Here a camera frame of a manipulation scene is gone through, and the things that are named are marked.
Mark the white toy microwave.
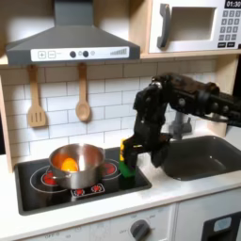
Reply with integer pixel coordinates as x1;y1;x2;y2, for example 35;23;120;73
148;0;241;55

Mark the black cabinet door panel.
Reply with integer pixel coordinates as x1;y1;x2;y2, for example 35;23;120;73
201;211;241;241

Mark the dark grey tap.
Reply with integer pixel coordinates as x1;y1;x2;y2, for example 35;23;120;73
168;111;229;141

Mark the grey oven knob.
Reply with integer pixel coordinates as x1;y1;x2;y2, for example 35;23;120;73
130;219;151;241

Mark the orange toy vegetable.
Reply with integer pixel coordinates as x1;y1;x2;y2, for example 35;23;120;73
60;157;79;172

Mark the wooden slotted spatula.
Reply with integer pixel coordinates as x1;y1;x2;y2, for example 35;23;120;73
26;64;48;128

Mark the steel pot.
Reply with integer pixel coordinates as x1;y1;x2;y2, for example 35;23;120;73
46;143;106;190

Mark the green toy block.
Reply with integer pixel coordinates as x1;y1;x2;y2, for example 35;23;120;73
118;159;137;179

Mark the grey range hood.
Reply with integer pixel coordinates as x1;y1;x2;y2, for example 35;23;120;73
5;0;141;66

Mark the dark grey sink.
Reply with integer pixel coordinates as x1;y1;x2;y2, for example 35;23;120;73
161;135;241;182

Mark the wooden spoon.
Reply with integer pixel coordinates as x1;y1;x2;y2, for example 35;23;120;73
74;62;92;122

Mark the black toy stove top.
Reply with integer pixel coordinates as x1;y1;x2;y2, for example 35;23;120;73
13;146;153;217

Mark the grey microwave handle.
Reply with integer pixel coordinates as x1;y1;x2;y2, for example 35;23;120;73
156;3;172;49

